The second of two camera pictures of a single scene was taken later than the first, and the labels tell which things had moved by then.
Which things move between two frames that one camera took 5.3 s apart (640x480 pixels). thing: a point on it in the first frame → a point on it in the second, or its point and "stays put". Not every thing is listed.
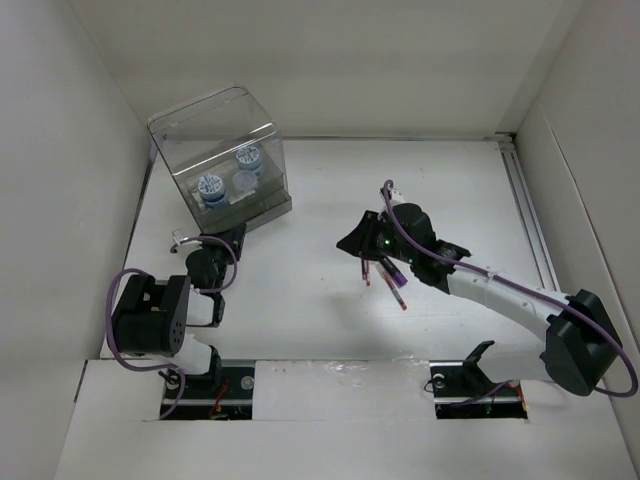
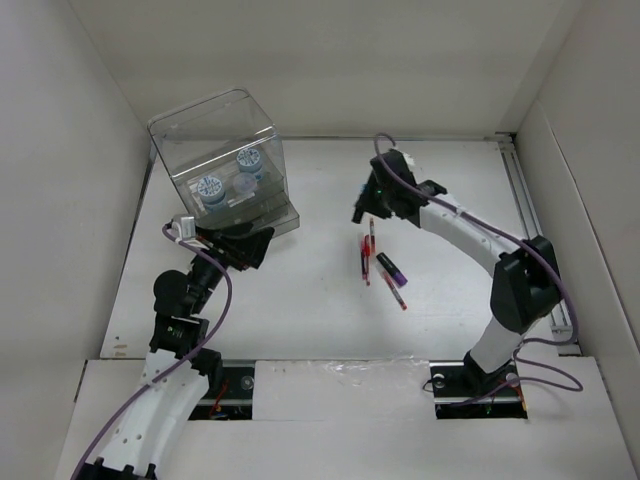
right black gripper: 359,241 → 365,202
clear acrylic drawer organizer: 226,156 stays put
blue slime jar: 249,157 stays put
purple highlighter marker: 394,271 stays put
